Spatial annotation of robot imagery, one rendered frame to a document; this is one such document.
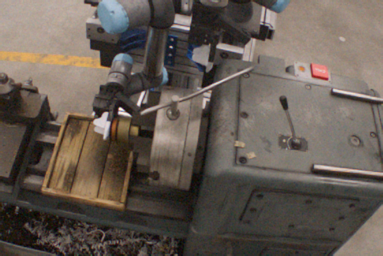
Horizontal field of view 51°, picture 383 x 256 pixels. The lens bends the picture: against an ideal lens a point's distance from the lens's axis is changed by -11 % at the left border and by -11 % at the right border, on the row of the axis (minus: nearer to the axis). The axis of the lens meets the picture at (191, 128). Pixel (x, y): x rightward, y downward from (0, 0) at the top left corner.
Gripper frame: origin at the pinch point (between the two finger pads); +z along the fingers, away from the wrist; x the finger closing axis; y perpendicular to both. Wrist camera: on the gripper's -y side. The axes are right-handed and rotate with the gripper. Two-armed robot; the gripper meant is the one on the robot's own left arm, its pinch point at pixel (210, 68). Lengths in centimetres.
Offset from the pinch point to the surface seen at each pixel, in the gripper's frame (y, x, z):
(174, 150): 6.3, 14.4, 19.4
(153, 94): 15.2, -2.4, 13.4
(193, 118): 2.4, 7.5, 12.6
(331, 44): -109, -223, 82
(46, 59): 113, -155, 99
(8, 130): 68, -2, 37
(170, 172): 6.6, 16.1, 26.6
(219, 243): -14, 13, 61
